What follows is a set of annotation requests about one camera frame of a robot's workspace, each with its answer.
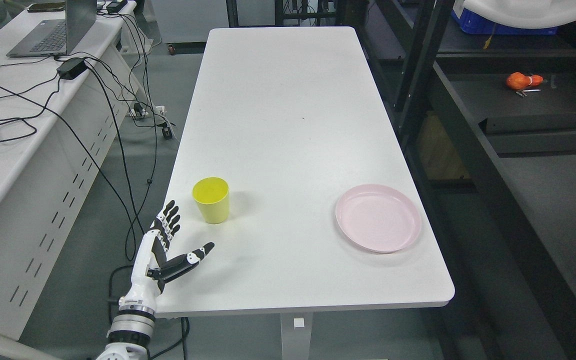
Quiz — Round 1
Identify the pink plastic plate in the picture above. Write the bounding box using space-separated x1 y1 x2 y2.
334 184 422 254

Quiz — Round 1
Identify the black cable on desk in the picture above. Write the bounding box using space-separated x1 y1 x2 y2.
0 70 64 144

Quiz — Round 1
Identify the yellow plastic cup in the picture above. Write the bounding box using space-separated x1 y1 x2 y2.
192 177 230 224

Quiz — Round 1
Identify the blue plastic crate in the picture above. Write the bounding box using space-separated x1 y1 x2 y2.
451 8 559 35

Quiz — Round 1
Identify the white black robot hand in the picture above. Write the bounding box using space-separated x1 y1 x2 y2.
118 200 215 315

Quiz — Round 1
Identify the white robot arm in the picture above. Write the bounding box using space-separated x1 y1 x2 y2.
97 304 155 360

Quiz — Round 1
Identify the white side desk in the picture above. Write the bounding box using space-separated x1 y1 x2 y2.
0 11 144 341

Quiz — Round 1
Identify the orange toy on shelf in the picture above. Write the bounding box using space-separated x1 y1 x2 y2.
505 71 544 91

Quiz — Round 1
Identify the white table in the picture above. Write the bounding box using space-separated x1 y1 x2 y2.
157 26 455 360

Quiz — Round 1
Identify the black power adapter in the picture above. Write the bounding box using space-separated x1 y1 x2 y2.
56 57 89 80

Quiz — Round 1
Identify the grey laptop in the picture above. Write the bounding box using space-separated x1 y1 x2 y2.
6 0 98 59

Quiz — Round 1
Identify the dark metal shelf rack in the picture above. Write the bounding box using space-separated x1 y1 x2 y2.
349 0 576 360

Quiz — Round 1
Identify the black smartphone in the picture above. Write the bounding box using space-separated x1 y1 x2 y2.
26 1 66 13

